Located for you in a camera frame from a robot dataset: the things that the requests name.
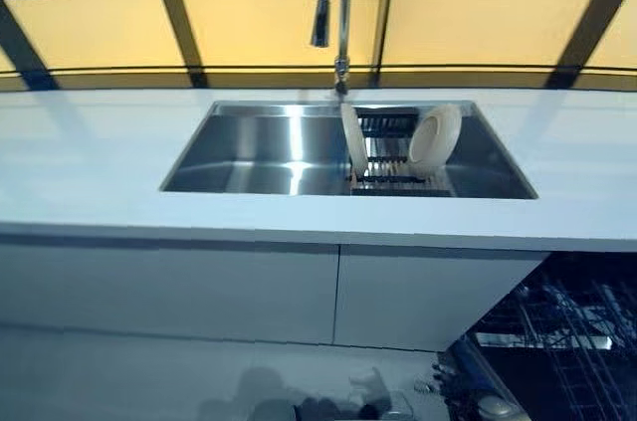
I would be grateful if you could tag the chrome kitchen faucet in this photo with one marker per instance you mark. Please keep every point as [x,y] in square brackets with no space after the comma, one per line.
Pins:
[345,18]

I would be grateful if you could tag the open dishwasher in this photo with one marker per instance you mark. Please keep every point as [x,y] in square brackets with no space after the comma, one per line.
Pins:
[547,366]

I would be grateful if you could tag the stainless steel sink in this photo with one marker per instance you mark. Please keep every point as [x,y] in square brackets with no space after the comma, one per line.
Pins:
[249,152]

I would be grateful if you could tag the wide white cabinet door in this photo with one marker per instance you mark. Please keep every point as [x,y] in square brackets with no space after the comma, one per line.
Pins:
[174,286]

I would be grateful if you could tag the narrow white cabinet door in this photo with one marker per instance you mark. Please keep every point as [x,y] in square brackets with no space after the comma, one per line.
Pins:
[423,296]

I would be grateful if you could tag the deep cream plate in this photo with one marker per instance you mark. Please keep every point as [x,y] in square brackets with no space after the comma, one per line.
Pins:
[433,142]

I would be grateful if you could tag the black dish drying rack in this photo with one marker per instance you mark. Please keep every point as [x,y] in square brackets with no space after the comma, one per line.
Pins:
[393,188]

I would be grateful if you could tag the dark window frame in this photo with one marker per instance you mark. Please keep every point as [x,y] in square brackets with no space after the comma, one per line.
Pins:
[180,18]

